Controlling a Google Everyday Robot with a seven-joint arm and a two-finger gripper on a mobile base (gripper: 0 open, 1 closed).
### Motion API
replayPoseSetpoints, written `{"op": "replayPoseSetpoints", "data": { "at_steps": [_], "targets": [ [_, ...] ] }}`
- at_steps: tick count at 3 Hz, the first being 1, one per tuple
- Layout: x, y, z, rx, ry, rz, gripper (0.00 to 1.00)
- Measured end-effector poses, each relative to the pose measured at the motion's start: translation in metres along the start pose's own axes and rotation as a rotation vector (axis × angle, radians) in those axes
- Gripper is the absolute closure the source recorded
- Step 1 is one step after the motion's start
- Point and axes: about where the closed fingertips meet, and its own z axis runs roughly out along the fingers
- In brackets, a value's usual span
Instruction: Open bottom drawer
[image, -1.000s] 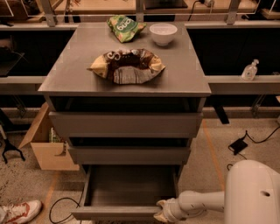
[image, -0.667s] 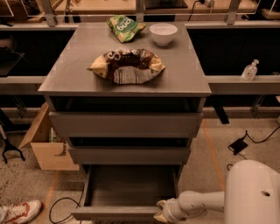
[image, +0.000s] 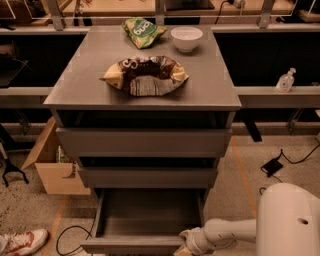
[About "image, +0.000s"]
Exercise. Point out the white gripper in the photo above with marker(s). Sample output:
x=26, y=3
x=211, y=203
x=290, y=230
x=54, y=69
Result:
x=193, y=242

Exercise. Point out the grey bench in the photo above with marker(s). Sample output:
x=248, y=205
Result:
x=32, y=61
x=256, y=58

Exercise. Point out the grey drawer cabinet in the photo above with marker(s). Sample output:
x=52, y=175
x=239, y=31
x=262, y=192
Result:
x=80, y=99

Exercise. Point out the black stand foot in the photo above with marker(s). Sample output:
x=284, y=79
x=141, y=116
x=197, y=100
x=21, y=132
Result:
x=10, y=167

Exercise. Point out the white red sneaker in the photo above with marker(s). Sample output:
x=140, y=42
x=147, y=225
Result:
x=23, y=244

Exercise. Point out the grey top drawer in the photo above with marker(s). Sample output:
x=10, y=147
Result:
x=171, y=143

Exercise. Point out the clear sanitizer pump bottle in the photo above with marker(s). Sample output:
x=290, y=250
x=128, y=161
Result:
x=286, y=81

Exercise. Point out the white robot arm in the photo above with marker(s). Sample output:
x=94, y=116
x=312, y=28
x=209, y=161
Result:
x=288, y=224

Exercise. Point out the grey left bench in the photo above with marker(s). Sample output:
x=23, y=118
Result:
x=32, y=61

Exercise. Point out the cardboard box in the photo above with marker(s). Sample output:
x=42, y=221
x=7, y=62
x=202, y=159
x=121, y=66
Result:
x=57, y=176

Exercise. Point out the grey right bench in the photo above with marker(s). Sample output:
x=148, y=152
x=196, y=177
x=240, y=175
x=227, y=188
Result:
x=256, y=58

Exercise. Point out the white bowl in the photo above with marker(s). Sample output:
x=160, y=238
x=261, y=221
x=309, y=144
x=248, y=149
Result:
x=186, y=38

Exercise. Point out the grey middle drawer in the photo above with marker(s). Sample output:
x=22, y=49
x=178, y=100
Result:
x=148, y=177

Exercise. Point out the grey bottom drawer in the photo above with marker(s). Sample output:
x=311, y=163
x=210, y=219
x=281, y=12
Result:
x=143, y=222

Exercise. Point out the grey drawer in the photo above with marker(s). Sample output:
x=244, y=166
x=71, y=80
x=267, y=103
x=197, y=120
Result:
x=143, y=222
x=171, y=143
x=148, y=177

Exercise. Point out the brown yellow snack bag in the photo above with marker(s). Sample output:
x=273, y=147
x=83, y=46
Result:
x=146, y=76

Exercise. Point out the black power adapter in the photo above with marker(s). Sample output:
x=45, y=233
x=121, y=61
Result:
x=271, y=167

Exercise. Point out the green chip bag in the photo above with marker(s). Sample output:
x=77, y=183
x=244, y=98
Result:
x=142, y=32

